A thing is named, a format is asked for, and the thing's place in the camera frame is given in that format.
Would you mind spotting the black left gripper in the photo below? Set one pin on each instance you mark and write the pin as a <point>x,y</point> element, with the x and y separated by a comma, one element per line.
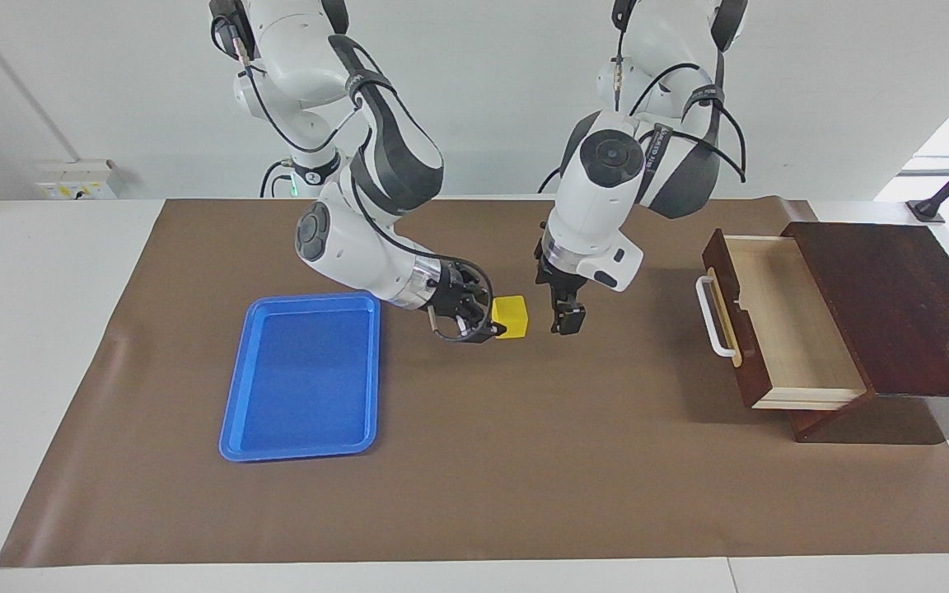
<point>561,284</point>

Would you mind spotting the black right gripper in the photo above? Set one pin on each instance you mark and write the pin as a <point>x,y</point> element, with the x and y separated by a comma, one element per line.
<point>454,296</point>

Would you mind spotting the yellow cube block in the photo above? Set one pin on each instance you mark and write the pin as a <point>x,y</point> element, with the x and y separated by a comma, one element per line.
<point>514,317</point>

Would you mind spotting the wooden drawer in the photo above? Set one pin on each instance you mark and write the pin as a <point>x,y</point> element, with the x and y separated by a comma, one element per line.
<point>787,321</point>

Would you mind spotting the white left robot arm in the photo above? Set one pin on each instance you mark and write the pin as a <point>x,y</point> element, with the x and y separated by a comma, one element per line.
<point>598,206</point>

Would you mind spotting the brown paper table mat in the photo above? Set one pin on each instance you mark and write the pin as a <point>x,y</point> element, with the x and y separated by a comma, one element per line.
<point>524,461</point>

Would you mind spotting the blue plastic tray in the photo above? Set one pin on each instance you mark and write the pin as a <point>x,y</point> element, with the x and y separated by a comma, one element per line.
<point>301,379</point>

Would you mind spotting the dark brown wooden cabinet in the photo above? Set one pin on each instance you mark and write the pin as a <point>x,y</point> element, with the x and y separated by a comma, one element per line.
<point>895,305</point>

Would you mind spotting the white wall socket strip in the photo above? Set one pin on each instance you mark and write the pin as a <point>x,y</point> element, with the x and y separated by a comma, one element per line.
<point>71,189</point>

